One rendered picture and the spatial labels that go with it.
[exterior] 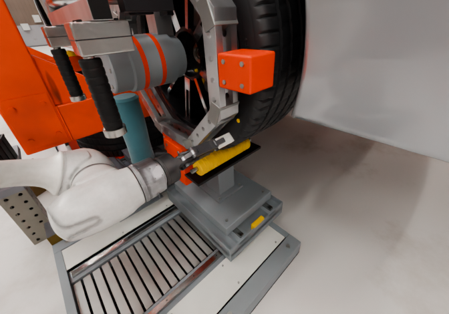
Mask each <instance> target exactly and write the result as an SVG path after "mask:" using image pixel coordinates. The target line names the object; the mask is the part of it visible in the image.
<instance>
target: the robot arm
mask: <svg viewBox="0 0 449 314"><path fill-rule="evenodd" d="M232 142H234V139H233V137H232V136H231V135H230V133H227V134H224V135H222V136H220V137H218V138H216V139H212V140H209V141H207V142H204V143H202V144H199V145H197V146H193V147H190V148H189V149H188V150H187V151H185V152H181V153H179V154H178V156H177V157H175V158H174V157H173V156H172V155H171V154H169V153H165V154H163V155H160V156H158V157H156V158H155V159H152V158H146V159H144V160H141V161H139V162H137V163H135V164H131V165H129V166H128V167H125V168H123V169H118V168H116V166H115V165H114V163H113V162H112V161H111V160H110V159H109V158H108V157H107V156H105V155H104V154H102V153H101V152H99V151H97V150H94V149H90V148H80V149H76V150H68V151H59V152H58V153H56V154H54V155H53V156H50V157H48V158H39V159H21V160H0V188H7V187H12V186H36V187H41V188H44V189H46V190H48V191H49V192H51V194H52V195H53V196H58V197H57V198H56V199H55V200H54V201H53V202H52V203H51V204H50V205H49V206H48V207H47V215H48V219H49V222H50V225H51V227H52V229H53V231H54V232H55V233H56V234H57V235H58V236H59V237H60V238H62V239H64V240H66V241H69V242H72V241H77V240H80V239H84V238H86V237H90V236H92V235H94V234H96V233H99V232H101V231H103V230H105V229H107V228H109V227H111V226H113V225H115V224H117V223H118V222H120V221H121V220H124V219H125V218H126V217H128V216H130V215H131V214H132V213H134V212H135V211H136V210H137V209H138V208H139V207H140V206H141V205H143V204H144V203H145V202H148V201H150V200H151V199H153V198H154V197H156V196H158V194H160V193H161V192H164V191H165V190H167V186H170V185H171V184H174V183H175V182H177V181H179V180H180V178H181V170H182V171H183V170H186V169H187V168H188V167H189V166H191V165H193V164H194V163H195V162H197V161H199V160H200V159H202V158H204V157H205V156H208V155H209V154H210V153H213V152H214V151H219V149H221V148H222V147H224V146H226V145H228V144H230V143H232Z"/></svg>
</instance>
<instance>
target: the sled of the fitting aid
mask: <svg viewBox="0 0 449 314"><path fill-rule="evenodd" d="M166 191H167V193H168V198H169V200H170V201H171V202H172V203H173V204H174V205H175V206H176V207H177V208H178V209H179V210H180V211H181V212H182V213H183V214H184V215H185V216H186V217H187V218H188V219H189V220H190V221H191V222H192V223H193V225H194V226H195V227H196V228H197V229H198V230H199V231H200V232H201V233H202V234H203V235H204V236H205V237H206V238H207V239H208V240H209V241H210V242H211V243H212V244H213V245H214V246H215V247H216V248H217V249H218V250H219V251H220V252H221V253H222V254H223V255H224V256H225V257H226V258H227V259H228V260H229V261H230V262H231V261H232V260H234V259H235V258H236V257H237V256H238V255H239V254H240V253H241V252H242V251H243V250H244V249H245V248H246V247H247V246H248V245H249V244H250V243H251V242H252V241H253V240H254V239H255V238H256V237H257V236H258V235H259V234H260V233H261V232H262V231H263V230H265V229H266V228H267V227H268V226H269V225H270V224H271V223H272V222H273V221H274V220H275V219H276V218H277V217H278V216H279V215H280V214H281V213H282V207H283V202H282V201H281V200H279V199H278V198H276V197H274V196H273V195H271V198H270V199H269V200H268V201H266V203H264V204H263V205H262V206H261V207H260V208H258V209H257V210H256V211H255V212H254V213H252V215H250V217H248V218H247V219H246V220H245V221H243V222H242V223H241V224H240V225H239V226H238V227H237V228H236V229H235V230H233V231H232V232H231V233H230V234H228V235H226V234H224V233H223V232H222V231H221V230H220V229H219V228H218V227H217V226H215V225H214V224H213V223H212V222H211V221H210V220H209V219H207V217H205V215H203V213H201V212H200V211H199V210H198V209H197V208H196V207H195V206H194V205H193V204H191V203H190V202H189V201H188V200H187V199H186V198H185V197H183V195H181V193H179V191H177V190H176V188H175V185H173V186H171V187H170V188H167V190H166Z"/></svg>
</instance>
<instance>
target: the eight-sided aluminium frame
mask: <svg viewBox="0 0 449 314"><path fill-rule="evenodd" d="M190 1H191V3H192V4H193V6H194V8H195V9H196V10H197V12H198V14H199V15H200V19H201V21H202V32H203V39H204V54H205V62H206V75H207V83H208V97H209V104H210V109H209V111H208V113H207V114H206V116H205V117H204V118H203V119H202V120H201V122H200V123H199V125H198V126H197V127H196V128H195V129H193V128H191V127H189V126H187V125H185V124H183V123H181V122H179V121H178V120H175V119H174V118H173V117H172V116H171V115H170V113H169V112H168V110H167V109H166V106H165V105H164V103H163V101H162V100H161V98H160V96H159V95H158V93H157V91H156V90H155V88H154V87H153V88H148V89H146V91H147V92H148V94H149V95H150V97H151V99H152V101H153V102H154V104H155V106H156V107H157V109H158V111H159V112H160V114H161V117H160V116H159V114H158V112H157V111H156V108H155V107H154V105H153V104H152V102H151V100H150V98H149V97H148V95H147V93H146V92H145V90H140V91H137V94H138V96H139V97H140V99H141V100H142V103H143V104H144V106H145V108H146V109H147V111H148V113H149V114H150V117H151V118H152V120H153V122H154V125H155V126H156V127H157V128H158V130H159V131H160V132H161V133H164V134H166V135H167V136H168V137H169V138H171V139H173V140H174V141H176V142H178V143H179V144H181V145H182V146H184V147H185V148H186V149H189V148H190V147H193V146H197V145H199V144H202V143H204V142H207V141H209V140H211V139H212V138H213V137H214V136H215V135H216V134H217V133H218V132H219V131H220V130H221V129H222V128H223V127H224V126H225V125H226V124H227V123H228V122H230V121H231V120H232V119H233V118H235V116H236V115H237V114H238V112H239V101H238V92H236V91H232V90H228V89H224V88H221V87H220V84H219V74H218V53H221V52H226V51H232V50H237V24H238V23H239V22H238V20H237V7H236V5H235V4H234V2H233V0H190ZM113 16H114V18H118V19H119V20H121V19H125V20H128V23H129V26H130V31H131V34H132V35H135V34H138V30H137V23H136V18H137V15H124V13H121V12H120V9H119V6H118V5H114V11H113Z"/></svg>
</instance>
